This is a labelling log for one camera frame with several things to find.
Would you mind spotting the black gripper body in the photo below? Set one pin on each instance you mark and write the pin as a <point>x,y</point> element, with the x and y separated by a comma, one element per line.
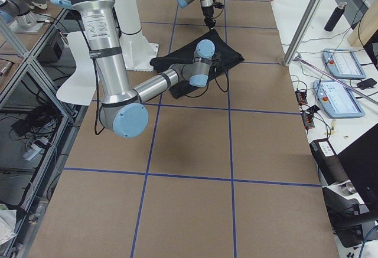
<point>207,12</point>

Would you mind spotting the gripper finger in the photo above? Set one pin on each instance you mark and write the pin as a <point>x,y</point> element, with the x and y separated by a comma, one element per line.
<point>210,22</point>

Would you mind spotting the black printed t-shirt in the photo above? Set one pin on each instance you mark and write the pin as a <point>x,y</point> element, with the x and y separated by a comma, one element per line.
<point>193,62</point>

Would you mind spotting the black water bottle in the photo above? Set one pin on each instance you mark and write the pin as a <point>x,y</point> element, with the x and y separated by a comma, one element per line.
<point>335,16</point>

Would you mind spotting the left teach pendant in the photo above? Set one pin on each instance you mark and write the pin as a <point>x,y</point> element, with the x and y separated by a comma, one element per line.
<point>343,64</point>

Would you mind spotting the teach pendant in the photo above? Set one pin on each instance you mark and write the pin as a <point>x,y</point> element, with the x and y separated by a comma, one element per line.
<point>343,64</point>
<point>336,100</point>

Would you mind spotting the white plastic chair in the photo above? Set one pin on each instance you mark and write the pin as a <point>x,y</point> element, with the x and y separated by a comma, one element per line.
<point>80,87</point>

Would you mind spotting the brown table mat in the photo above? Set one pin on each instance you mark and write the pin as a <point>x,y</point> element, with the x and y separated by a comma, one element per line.
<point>226,173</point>

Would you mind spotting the right teach pendant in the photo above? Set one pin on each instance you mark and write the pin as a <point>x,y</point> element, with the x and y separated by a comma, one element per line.
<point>336,100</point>

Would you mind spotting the black monitor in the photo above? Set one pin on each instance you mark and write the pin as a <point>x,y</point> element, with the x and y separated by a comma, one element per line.
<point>359,160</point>

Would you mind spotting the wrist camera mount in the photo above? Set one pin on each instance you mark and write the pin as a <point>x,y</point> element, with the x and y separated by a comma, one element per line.
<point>216,63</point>
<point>218,4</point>

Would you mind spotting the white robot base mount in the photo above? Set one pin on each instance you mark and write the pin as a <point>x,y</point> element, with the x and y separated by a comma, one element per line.
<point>137,51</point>

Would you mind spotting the aluminium frame post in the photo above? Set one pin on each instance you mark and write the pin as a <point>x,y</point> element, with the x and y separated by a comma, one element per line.
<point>303,26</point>

